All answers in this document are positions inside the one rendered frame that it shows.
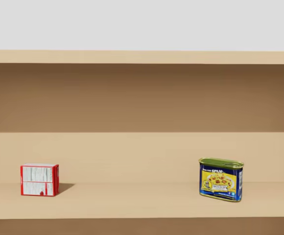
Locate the red and white carton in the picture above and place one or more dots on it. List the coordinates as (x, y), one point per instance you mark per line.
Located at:
(38, 180)

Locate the green and blue rectangular can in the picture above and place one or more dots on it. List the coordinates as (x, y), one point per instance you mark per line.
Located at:
(220, 181)

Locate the pale wooden shelf unit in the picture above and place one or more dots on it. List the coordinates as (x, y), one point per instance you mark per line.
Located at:
(142, 102)

